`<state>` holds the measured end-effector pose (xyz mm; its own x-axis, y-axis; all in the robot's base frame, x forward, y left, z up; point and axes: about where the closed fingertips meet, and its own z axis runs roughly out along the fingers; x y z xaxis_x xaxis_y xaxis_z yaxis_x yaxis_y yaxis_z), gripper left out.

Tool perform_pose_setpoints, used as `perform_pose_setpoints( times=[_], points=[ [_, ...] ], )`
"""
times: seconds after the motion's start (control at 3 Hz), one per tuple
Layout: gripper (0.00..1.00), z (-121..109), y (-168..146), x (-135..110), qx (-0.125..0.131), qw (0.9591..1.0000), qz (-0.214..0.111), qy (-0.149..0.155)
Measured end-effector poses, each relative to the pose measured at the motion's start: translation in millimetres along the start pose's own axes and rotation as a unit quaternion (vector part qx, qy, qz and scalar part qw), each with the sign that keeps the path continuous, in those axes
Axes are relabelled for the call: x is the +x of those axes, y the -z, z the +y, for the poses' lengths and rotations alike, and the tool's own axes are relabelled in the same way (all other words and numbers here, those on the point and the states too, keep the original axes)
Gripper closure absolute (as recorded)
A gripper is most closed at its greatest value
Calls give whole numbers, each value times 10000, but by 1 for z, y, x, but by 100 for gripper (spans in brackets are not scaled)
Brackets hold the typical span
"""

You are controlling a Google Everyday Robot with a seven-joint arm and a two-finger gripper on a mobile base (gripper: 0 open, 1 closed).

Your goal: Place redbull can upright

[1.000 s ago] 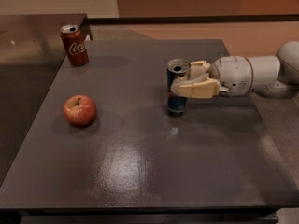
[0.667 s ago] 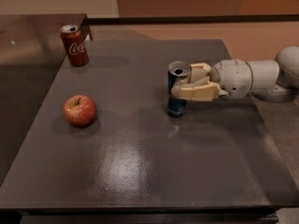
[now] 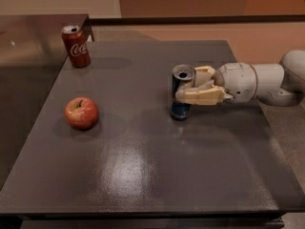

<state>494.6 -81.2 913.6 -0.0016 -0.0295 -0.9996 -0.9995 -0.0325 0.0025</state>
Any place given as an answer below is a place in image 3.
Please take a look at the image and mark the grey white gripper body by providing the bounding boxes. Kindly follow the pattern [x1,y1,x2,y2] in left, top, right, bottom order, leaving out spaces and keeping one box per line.
[213,63,256,103]

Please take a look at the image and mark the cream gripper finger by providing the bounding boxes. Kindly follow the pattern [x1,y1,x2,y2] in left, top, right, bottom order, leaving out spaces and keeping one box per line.
[183,84,233,106]
[192,66,215,88]

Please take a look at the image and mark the silver blue redbull can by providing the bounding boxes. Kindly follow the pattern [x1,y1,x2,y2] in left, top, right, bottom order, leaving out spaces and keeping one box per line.
[171,64,196,121]

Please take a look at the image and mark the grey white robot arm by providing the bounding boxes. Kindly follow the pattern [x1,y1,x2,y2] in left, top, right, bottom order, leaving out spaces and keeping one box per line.
[173,50,305,107]

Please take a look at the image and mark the red coca-cola can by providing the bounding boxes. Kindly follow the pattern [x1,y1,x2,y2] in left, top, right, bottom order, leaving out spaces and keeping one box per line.
[62,25,91,68]

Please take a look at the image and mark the red apple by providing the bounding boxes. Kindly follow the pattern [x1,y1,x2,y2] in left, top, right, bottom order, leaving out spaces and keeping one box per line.
[65,97,99,131]

